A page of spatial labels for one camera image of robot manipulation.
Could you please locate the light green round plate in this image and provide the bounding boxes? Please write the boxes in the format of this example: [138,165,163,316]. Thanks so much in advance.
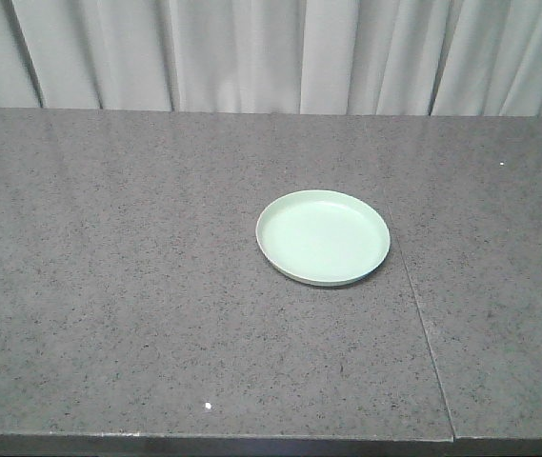
[255,189,391,287]

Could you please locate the white pleated curtain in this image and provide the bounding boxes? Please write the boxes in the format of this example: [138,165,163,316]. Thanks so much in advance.
[0,1,542,116]

